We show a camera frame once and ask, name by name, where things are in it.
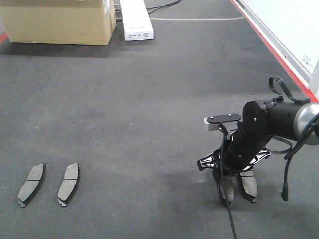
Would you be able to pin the cardboard box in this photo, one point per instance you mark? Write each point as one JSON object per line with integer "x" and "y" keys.
{"x": 80, "y": 22}

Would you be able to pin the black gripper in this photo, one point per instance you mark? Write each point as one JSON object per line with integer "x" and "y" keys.
{"x": 239, "y": 151}

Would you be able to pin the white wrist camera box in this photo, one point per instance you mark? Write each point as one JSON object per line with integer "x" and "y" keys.
{"x": 213, "y": 123}

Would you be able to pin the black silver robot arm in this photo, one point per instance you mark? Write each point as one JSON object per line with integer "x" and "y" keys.
{"x": 289, "y": 121}

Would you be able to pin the white red conveyor side rail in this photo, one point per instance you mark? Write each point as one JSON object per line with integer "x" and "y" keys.
{"x": 290, "y": 29}

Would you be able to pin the white long box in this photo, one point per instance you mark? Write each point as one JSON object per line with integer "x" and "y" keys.
{"x": 136, "y": 21}

